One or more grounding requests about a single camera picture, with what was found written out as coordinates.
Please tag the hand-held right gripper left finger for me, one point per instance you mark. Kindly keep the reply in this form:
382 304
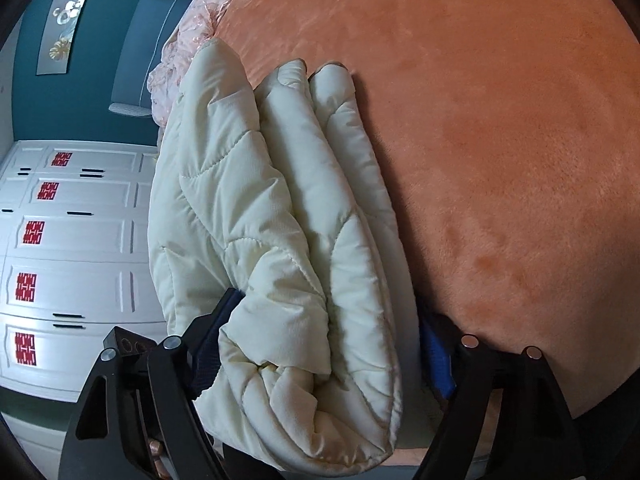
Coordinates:
217 325

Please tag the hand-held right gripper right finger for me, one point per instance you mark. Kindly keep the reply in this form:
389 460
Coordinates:
436 360

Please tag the cream quilted vest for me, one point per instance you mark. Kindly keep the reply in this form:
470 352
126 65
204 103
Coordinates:
280 235

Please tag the white wardrobe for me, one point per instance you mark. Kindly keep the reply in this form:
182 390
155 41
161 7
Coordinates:
90 260

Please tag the red paper-cut sticker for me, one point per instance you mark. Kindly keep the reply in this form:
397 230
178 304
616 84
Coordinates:
33 233
62 159
26 287
25 347
48 191

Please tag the orange plush blanket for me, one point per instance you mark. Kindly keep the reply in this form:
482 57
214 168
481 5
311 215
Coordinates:
500 135

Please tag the blue upholstered headboard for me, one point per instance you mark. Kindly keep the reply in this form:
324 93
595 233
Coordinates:
150 25

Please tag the pink lace bedspread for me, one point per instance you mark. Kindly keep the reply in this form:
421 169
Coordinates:
200 15

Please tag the floral wall decoration panel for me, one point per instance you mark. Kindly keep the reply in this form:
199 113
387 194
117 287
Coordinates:
67 15

